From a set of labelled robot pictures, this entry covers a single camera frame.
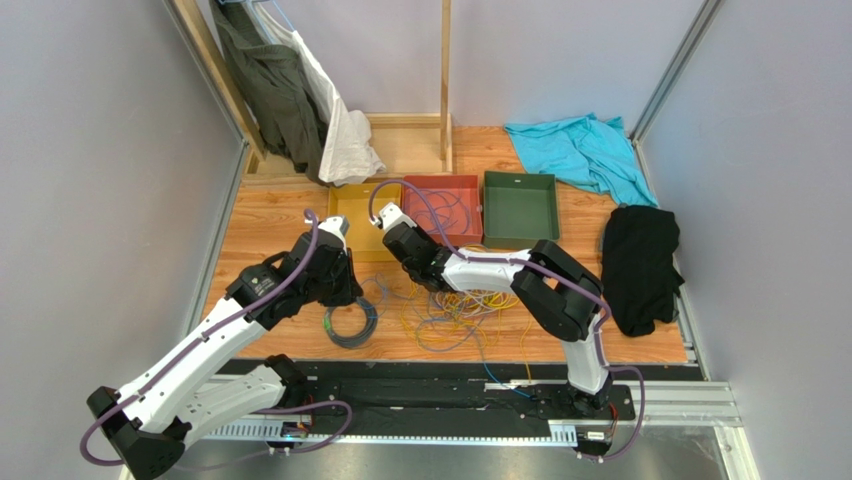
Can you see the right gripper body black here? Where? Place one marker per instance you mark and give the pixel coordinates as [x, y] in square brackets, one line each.
[405, 246]

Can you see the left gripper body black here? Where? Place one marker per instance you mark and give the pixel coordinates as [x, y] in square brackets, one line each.
[335, 290]

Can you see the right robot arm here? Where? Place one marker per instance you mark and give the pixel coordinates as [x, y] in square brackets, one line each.
[563, 297]

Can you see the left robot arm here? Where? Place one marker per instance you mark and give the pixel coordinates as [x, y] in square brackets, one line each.
[152, 420]

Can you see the yellow plastic bin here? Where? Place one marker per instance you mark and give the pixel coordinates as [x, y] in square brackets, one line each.
[364, 239]

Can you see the red plastic bin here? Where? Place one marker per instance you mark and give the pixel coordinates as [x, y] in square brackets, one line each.
[456, 202]

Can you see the green plastic bin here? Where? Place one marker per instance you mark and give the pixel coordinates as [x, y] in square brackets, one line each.
[519, 209]

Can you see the white cloth hanging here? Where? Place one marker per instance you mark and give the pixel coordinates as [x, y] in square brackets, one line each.
[347, 156]

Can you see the olive green cloth hanging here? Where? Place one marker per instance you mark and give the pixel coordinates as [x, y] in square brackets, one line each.
[273, 82]

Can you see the cyan cloth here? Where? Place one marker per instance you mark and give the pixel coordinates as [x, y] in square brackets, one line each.
[586, 152]

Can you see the black cloth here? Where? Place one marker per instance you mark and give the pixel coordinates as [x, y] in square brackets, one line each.
[641, 283]

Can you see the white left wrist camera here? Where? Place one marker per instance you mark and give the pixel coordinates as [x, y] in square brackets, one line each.
[338, 226]

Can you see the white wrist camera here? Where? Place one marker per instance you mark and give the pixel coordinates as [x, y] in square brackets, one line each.
[338, 226]
[391, 216]

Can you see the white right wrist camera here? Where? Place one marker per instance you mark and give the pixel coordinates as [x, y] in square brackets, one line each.
[391, 216]

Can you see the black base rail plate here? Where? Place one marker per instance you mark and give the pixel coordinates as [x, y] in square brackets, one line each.
[486, 400]

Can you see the wooden frame stand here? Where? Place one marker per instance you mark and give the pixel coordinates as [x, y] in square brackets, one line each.
[390, 59]

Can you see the aluminium frame rail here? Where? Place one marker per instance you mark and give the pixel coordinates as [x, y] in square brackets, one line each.
[662, 403]

